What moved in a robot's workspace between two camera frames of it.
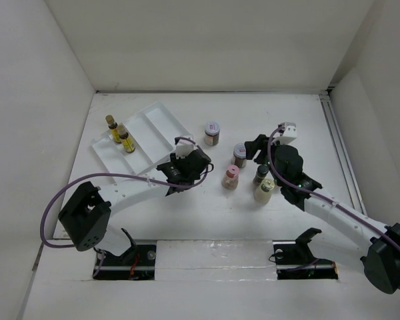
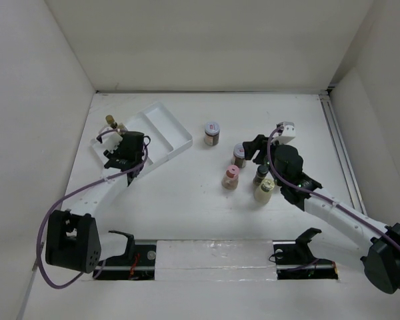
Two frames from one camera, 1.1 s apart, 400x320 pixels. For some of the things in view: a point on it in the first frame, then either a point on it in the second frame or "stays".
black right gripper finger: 263,157 stays
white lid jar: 212,133 stays
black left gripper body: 175,160 to 116,154
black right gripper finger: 261,143 stays
